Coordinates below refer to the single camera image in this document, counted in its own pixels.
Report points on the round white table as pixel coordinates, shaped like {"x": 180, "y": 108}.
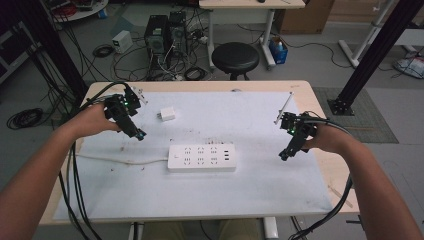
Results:
{"x": 83, "y": 10}

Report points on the white table mat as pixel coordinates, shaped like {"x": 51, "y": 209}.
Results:
{"x": 213, "y": 193}

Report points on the black aluminium frame post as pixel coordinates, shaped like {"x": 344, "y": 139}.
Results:
{"x": 376, "y": 50}
{"x": 53, "y": 50}

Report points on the white charger plug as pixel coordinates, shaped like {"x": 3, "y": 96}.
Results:
{"x": 167, "y": 114}

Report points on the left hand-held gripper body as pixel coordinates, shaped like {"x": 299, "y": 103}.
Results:
{"x": 121, "y": 103}

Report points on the thin wooden stick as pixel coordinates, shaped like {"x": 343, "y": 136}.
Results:
{"x": 340, "y": 196}

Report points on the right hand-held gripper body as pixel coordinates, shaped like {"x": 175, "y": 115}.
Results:
{"x": 298, "y": 126}

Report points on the person's right hand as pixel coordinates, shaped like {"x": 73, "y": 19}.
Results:
{"x": 328, "y": 138}

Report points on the black computer tower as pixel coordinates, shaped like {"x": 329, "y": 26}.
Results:
{"x": 177, "y": 31}
{"x": 156, "y": 40}

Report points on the white power strip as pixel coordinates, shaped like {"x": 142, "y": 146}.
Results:
{"x": 201, "y": 157}

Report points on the white metal stand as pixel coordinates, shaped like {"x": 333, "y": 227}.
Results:
{"x": 363, "y": 40}

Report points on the blue box with bottles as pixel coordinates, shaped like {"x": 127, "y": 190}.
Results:
{"x": 278, "y": 50}

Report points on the white power supply box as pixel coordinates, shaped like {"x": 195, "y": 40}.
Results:
{"x": 122, "y": 41}

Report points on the person's left hand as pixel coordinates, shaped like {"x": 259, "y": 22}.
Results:
{"x": 95, "y": 118}

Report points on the white desk with wooden top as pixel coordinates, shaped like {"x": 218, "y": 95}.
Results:
{"x": 250, "y": 4}

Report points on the grey floor mat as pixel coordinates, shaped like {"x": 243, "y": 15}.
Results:
{"x": 370, "y": 116}

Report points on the white table leg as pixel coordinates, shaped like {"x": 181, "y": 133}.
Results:
{"x": 136, "y": 231}
{"x": 270, "y": 228}

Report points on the brown cardboard box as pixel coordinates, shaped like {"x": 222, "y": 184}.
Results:
{"x": 305, "y": 16}

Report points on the black round stool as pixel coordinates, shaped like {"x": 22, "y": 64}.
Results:
{"x": 235, "y": 57}

